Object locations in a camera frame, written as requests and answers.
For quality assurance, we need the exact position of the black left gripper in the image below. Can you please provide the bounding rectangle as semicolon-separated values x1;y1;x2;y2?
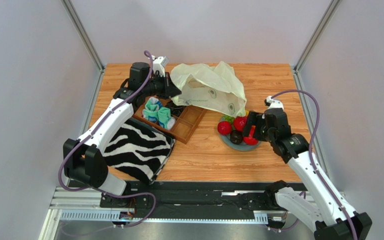
142;72;182;100

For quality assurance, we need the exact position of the red apple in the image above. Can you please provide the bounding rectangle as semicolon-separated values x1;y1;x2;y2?
243;136;259;146
232;116;248;132
217;120;233;136

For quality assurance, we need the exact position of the pale green plastic bag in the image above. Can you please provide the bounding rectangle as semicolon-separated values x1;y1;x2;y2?
170;61;247;118

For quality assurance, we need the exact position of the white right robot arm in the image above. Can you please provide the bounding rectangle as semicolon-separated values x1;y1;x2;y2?
243;108;373;240

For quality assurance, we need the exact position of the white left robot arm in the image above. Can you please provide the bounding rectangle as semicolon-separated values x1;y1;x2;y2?
58;57;181;196

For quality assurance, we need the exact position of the red apple front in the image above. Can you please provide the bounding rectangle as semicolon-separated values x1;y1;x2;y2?
243;136;259;146

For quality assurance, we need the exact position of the dark purple plum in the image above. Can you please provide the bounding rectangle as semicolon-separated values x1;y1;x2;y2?
229;130;244;145

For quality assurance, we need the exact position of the black rolled sock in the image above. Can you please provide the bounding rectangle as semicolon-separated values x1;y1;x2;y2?
165;100;186;117

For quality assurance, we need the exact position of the green grape bunch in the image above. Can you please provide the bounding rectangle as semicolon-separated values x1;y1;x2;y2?
220;115;235;125

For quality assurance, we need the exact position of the grey blue plate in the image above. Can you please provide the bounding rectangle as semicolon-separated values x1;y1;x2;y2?
218;124;260;152

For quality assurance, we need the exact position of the teal white sock pair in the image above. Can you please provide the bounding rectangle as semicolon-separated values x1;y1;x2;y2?
142;97;176;130

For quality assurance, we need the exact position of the wooden compartment tray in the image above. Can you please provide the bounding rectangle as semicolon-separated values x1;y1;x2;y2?
133;105;207;144

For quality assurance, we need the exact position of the zebra striped cloth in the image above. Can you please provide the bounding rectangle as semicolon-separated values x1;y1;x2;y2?
103;118;176;185

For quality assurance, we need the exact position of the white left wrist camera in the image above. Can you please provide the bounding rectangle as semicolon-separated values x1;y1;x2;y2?
151;55;170;77

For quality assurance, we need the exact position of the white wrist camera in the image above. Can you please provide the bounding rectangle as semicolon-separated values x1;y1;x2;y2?
264;95;284;110
151;55;170;77

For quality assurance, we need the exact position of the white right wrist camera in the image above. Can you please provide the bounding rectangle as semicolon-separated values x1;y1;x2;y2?
264;95;284;110

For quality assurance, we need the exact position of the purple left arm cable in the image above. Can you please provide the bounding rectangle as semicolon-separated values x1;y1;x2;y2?
57;50;157;229

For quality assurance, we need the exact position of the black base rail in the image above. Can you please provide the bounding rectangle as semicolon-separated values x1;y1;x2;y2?
100;181;286;220

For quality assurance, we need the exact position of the aluminium frame rail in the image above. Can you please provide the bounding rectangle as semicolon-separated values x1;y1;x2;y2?
38;186;361;240

